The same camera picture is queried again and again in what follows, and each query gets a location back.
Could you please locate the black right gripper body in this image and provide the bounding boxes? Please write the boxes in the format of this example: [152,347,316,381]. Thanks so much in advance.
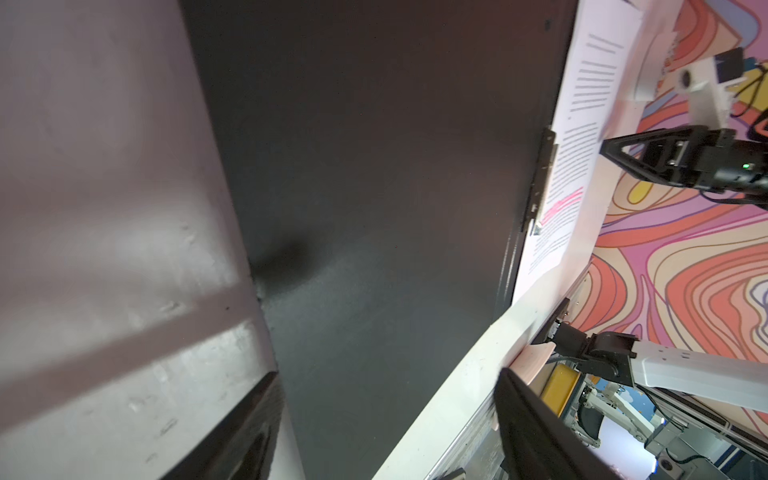
[662,125,767,195]

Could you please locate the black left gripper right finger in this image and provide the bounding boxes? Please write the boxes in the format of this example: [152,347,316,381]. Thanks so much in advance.
[493,368,618,480]

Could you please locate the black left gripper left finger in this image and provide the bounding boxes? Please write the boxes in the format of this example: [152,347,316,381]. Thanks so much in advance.
[164,371,284,479]

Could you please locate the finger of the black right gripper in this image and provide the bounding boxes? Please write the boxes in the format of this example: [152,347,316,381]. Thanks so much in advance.
[599,126,690,180]

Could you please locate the printed paper files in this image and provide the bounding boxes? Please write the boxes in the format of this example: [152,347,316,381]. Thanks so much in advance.
[512,1,643,302]

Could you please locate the blue file folder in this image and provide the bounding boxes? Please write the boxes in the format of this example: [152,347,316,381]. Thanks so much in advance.
[181,1,577,479]

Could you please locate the white tape roll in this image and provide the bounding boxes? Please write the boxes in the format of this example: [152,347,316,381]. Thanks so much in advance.
[629,31,678,102]

